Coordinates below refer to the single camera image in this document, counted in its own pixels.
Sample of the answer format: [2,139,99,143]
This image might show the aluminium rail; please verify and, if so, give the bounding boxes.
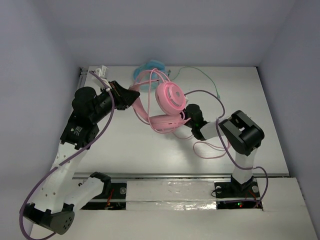
[74,66,88,106]
[73,172,290,179]

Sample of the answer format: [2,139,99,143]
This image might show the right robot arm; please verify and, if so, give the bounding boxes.
[184,104,265,198]

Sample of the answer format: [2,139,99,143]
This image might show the pink headphone cable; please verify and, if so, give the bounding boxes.
[146,67,232,160]

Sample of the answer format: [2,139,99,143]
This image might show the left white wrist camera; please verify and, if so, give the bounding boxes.
[89,65,110,89]

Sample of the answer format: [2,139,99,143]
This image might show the aluminium rail left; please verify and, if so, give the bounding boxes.
[74,66,88,106]

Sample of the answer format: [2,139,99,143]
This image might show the pink headphones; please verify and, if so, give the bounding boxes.
[129,68,190,134]

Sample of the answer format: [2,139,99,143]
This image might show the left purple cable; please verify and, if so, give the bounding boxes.
[19,70,116,240]

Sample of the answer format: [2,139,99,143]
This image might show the aluminium rail front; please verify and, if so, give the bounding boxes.
[73,172,290,179]

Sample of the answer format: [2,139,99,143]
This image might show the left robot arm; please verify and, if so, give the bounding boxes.
[19,81,140,240]

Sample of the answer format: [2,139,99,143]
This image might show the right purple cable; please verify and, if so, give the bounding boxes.
[184,89,269,209]

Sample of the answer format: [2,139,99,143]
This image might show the blue headphones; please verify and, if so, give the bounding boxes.
[133,60,168,92]

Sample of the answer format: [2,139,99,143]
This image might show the purple cable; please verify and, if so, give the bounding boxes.
[19,70,116,240]
[184,89,269,209]

